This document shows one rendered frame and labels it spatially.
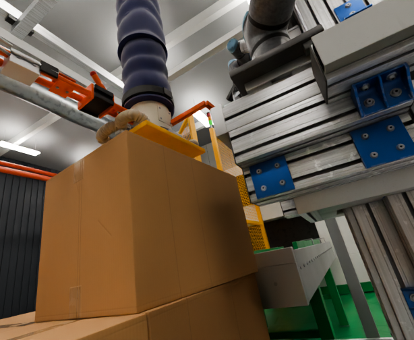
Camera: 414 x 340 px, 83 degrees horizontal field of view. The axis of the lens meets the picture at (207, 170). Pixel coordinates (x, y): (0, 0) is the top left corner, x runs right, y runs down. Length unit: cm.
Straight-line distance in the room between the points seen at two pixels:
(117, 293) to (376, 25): 66
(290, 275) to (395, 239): 44
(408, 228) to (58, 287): 85
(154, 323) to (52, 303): 33
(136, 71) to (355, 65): 84
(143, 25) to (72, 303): 112
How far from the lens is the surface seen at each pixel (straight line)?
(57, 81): 84
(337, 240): 159
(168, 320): 56
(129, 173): 56
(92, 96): 86
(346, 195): 65
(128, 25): 132
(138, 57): 115
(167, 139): 88
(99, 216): 62
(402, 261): 77
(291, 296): 107
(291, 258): 105
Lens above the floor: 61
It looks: 21 degrees up
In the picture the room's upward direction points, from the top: 11 degrees counter-clockwise
